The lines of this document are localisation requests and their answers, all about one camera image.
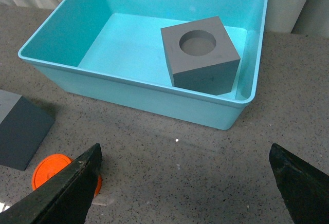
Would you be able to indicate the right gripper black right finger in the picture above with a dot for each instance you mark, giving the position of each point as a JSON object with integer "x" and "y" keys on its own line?
{"x": 303, "y": 187}

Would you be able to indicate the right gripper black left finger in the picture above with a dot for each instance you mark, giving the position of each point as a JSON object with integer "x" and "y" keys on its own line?
{"x": 26, "y": 211}

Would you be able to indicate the orange cylinder part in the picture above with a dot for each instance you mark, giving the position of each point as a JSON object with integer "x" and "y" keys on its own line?
{"x": 48, "y": 168}

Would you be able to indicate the gray block with square recess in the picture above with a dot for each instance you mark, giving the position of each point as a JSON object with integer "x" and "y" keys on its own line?
{"x": 23, "y": 128}

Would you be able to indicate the gray block with round hole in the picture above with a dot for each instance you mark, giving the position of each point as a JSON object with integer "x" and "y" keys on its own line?
{"x": 200, "y": 56}

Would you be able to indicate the light blue plastic box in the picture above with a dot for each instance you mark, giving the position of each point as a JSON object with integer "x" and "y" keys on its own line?
{"x": 112, "y": 50}

